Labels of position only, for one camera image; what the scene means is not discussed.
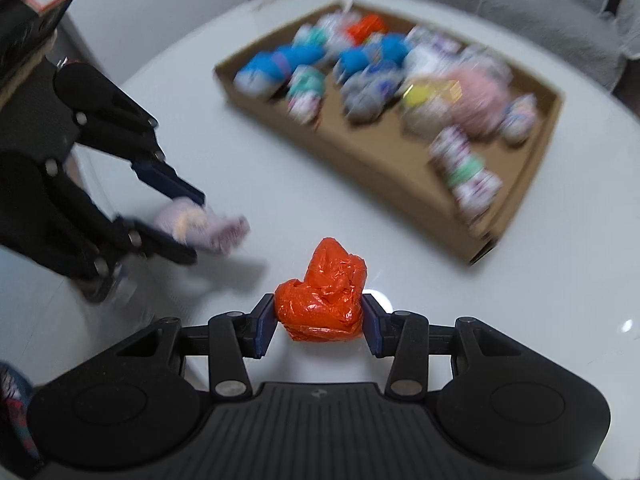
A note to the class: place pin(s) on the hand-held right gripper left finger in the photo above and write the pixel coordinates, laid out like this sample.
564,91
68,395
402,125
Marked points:
265,330

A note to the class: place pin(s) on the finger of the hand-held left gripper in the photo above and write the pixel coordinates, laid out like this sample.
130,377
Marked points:
165,247
170,182

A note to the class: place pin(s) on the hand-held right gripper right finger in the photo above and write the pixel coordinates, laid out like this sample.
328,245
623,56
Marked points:
372,327

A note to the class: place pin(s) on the pale pink fluffy sock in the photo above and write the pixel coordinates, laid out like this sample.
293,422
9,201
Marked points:
215,225

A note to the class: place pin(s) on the orange plastic bag bundle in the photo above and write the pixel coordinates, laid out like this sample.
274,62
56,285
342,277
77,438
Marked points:
320,305
367,27

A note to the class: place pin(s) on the blue sock bundle pink band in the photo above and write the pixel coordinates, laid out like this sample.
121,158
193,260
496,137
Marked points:
272,67

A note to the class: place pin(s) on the shallow cardboard box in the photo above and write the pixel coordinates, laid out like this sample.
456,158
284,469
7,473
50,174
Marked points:
380,160

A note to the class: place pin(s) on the white bundle teal pipe cleaner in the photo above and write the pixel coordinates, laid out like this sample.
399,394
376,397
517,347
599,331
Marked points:
465,175

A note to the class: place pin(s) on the teal white cloth bundle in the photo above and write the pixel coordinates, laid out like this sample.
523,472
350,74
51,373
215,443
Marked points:
305,90

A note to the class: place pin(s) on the colourful printed cloth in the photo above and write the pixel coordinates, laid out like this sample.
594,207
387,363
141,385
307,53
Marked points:
12,410

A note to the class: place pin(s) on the grey blue sock bundle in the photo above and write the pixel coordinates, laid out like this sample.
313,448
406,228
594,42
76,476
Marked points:
372,92

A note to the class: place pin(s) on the yellow plastic bundle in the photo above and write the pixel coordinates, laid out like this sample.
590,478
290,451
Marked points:
427,97

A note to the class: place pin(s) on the pink fluffy sock bundle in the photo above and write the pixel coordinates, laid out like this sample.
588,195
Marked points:
477,102

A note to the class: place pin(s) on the white pastel print bundle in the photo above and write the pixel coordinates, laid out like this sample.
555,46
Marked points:
520,117

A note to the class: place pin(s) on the white purple print bundle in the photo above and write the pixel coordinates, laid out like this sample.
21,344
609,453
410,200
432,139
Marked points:
435,47

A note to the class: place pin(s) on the grey quilted sofa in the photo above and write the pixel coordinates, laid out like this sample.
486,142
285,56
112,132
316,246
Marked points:
550,20

